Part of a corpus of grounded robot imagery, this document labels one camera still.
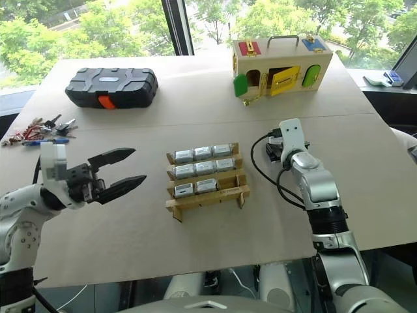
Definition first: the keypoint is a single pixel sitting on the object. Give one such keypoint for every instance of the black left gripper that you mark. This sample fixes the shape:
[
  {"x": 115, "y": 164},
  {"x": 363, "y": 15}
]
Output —
[{"x": 79, "y": 184}]

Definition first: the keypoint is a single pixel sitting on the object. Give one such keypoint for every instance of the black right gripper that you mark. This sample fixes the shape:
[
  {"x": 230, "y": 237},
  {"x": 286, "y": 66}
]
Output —
[{"x": 274, "y": 150}]

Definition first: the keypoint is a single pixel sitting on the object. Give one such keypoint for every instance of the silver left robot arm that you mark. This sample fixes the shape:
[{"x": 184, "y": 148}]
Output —
[{"x": 19, "y": 212}]

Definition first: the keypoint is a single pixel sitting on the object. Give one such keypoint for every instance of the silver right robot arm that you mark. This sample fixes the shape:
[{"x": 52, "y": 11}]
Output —
[{"x": 321, "y": 192}]

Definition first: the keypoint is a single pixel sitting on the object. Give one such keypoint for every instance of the brown cardboard table cover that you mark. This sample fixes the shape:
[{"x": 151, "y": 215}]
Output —
[{"x": 208, "y": 124}]

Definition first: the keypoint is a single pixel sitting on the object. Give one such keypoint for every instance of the black headed key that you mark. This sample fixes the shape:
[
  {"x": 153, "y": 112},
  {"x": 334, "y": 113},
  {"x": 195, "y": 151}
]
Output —
[
  {"x": 50, "y": 123},
  {"x": 63, "y": 128}
]

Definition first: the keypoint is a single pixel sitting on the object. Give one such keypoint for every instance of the wooden rack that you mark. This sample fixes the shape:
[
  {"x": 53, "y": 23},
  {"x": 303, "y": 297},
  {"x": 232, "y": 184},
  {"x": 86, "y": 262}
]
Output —
[{"x": 208, "y": 200}]

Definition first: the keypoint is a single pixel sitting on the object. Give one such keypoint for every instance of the black case with orange latch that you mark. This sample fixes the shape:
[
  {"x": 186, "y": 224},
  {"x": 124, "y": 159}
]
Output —
[{"x": 110, "y": 85}]

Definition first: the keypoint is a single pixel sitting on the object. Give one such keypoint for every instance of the wooden lock box coloured doors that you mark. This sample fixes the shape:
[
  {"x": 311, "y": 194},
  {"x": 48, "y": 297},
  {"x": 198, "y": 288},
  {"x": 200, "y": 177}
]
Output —
[{"x": 283, "y": 55}]

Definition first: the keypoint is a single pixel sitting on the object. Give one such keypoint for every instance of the red tagged key bunch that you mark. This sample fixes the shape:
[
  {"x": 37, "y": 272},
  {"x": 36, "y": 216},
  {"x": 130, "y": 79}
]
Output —
[{"x": 27, "y": 133}]

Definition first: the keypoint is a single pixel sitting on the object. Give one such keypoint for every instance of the white and blue desk device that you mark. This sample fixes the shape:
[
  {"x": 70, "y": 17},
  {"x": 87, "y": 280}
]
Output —
[{"x": 382, "y": 79}]

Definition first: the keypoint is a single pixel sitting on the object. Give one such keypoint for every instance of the white robot thigh shell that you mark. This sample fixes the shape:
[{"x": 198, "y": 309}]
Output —
[
  {"x": 184, "y": 287},
  {"x": 277, "y": 283}
]

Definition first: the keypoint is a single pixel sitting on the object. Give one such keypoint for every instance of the grey robot torso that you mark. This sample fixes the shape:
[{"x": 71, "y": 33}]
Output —
[{"x": 208, "y": 304}]

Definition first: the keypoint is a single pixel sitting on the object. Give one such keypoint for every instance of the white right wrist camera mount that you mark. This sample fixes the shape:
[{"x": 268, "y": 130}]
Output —
[{"x": 291, "y": 133}]

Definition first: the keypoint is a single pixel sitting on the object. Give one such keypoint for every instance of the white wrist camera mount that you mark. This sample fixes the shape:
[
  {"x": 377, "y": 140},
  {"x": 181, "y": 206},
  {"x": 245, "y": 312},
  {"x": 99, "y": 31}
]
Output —
[
  {"x": 291, "y": 133},
  {"x": 53, "y": 163}
]

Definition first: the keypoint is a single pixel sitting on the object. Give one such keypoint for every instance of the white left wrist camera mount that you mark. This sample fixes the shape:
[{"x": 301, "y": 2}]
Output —
[{"x": 53, "y": 163}]

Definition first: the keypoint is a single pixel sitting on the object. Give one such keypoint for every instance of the dark window frame post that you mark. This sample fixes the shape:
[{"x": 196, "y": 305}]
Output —
[{"x": 177, "y": 26}]

